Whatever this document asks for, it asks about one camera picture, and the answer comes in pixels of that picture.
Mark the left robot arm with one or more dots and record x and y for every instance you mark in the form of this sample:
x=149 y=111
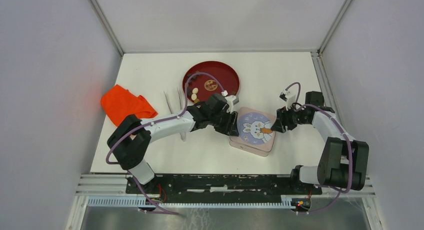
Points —
x=130 y=141

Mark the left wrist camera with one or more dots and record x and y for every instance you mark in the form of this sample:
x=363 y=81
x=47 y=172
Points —
x=231 y=101

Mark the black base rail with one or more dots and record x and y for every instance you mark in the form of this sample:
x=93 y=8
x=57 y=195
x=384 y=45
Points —
x=221 y=188

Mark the red round tray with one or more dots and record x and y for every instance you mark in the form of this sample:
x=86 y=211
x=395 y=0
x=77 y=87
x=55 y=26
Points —
x=209 y=77

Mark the metal tongs white handle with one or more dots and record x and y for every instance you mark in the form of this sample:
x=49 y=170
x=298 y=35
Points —
x=183 y=135

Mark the silver tin lid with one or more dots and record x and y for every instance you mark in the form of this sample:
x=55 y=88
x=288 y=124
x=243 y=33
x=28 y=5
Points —
x=253 y=123

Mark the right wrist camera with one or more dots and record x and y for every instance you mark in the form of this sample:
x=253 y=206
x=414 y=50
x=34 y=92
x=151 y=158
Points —
x=289 y=97

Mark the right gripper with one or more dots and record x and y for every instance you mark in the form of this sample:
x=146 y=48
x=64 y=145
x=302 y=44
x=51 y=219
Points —
x=283 y=120

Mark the orange cloth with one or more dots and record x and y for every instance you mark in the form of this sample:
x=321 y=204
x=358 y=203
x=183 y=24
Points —
x=118 y=103

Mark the pink compartment box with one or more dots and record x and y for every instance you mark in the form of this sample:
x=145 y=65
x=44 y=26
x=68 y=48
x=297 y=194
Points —
x=261 y=147

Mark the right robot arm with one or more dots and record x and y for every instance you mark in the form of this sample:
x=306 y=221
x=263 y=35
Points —
x=344 y=160

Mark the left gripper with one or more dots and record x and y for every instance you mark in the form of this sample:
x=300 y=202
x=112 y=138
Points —
x=230 y=128

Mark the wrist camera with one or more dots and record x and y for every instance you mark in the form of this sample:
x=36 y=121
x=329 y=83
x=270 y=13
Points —
x=289 y=97
x=231 y=101

